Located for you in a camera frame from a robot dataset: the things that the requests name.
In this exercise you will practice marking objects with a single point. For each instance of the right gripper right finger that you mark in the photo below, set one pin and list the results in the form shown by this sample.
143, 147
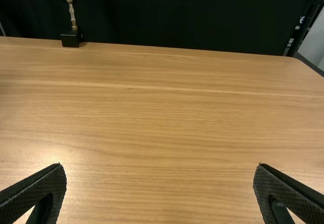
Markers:
291, 196

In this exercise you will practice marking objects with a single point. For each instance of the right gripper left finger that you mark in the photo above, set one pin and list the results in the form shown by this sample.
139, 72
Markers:
22, 201

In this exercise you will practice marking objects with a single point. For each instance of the black clamp stand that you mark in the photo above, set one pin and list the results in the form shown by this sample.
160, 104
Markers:
69, 41

